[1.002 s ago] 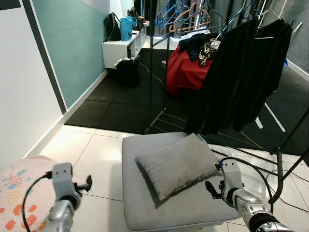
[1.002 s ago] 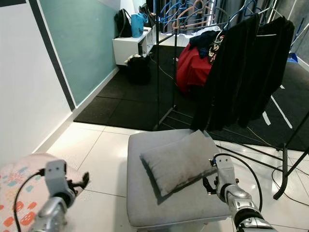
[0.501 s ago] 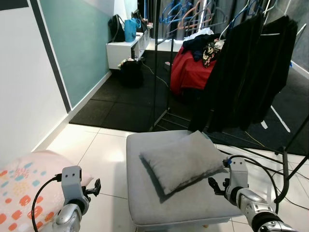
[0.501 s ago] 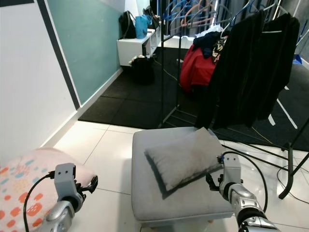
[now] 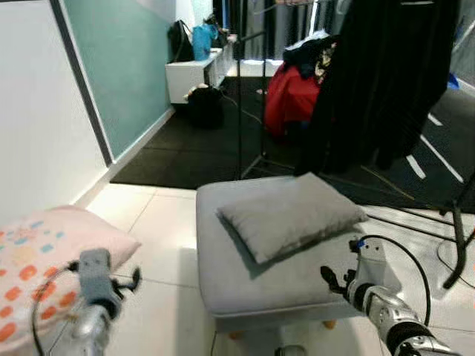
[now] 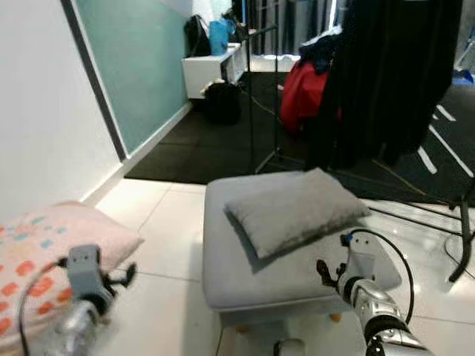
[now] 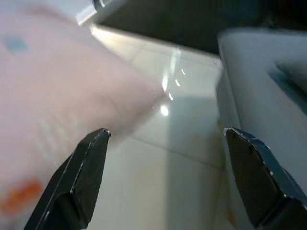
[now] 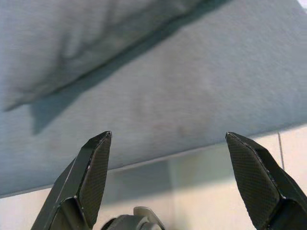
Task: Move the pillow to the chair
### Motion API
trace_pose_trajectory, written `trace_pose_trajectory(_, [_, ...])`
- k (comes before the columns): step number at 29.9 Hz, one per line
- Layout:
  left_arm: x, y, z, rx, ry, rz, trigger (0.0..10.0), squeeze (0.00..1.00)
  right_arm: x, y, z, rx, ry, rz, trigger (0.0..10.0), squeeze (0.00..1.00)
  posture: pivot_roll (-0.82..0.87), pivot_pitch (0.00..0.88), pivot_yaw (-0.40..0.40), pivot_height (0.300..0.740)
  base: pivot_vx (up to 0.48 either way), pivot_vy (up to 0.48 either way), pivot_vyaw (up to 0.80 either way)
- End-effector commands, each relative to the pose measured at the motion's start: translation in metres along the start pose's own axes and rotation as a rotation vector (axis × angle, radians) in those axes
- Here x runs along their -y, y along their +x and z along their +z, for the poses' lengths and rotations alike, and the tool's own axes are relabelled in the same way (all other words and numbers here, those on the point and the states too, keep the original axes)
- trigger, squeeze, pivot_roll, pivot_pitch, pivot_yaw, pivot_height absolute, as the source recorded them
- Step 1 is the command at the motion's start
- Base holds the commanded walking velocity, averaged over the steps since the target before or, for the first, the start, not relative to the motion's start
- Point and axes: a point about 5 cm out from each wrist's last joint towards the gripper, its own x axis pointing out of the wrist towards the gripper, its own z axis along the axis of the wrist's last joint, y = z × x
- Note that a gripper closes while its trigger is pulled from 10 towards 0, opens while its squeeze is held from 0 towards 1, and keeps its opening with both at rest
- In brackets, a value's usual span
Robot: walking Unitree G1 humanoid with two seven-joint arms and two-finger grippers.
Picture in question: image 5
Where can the small blue object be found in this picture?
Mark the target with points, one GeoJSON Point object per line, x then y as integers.
{"type": "Point", "coordinates": [453, 81]}

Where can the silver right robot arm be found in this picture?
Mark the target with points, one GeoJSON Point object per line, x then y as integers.
{"type": "Point", "coordinates": [401, 322]}

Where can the grey rectangular pillow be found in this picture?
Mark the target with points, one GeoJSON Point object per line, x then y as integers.
{"type": "Point", "coordinates": [293, 215]}

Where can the dark clothes pile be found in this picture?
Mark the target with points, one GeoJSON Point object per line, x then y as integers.
{"type": "Point", "coordinates": [308, 53]}

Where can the red fabric bag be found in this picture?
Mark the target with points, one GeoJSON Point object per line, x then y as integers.
{"type": "Point", "coordinates": [291, 100]}

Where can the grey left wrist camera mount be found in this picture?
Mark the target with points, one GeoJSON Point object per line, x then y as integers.
{"type": "Point", "coordinates": [94, 271]}

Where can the black handbag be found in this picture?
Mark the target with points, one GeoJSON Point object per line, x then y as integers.
{"type": "Point", "coordinates": [180, 43]}

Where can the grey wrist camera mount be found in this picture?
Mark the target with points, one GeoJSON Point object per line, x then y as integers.
{"type": "Point", "coordinates": [94, 271]}
{"type": "Point", "coordinates": [371, 259]}

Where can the black hanging garment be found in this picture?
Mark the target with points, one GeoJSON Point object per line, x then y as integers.
{"type": "Point", "coordinates": [386, 81]}

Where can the grey upholstered ottoman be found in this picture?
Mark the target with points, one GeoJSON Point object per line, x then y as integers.
{"type": "Point", "coordinates": [237, 274]}

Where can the black round bag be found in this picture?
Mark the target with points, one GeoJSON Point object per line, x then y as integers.
{"type": "Point", "coordinates": [205, 107]}

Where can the black carpet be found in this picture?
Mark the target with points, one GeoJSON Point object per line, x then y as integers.
{"type": "Point", "coordinates": [193, 156]}

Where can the blue bag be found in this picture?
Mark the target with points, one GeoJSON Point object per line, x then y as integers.
{"type": "Point", "coordinates": [202, 43]}

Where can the pink patterned cushion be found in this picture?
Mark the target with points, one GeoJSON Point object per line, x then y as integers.
{"type": "Point", "coordinates": [37, 252]}

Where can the white low shelf cabinet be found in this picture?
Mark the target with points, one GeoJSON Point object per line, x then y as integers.
{"type": "Point", "coordinates": [189, 80]}

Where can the black curved stand leg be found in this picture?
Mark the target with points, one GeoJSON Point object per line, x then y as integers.
{"type": "Point", "coordinates": [458, 245]}

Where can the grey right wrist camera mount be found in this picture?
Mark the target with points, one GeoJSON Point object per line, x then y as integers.
{"type": "Point", "coordinates": [371, 259]}

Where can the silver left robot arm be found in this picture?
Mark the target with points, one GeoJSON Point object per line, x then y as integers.
{"type": "Point", "coordinates": [87, 330]}

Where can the black metal clothes rack stand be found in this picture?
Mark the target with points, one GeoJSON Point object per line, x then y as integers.
{"type": "Point", "coordinates": [241, 111]}

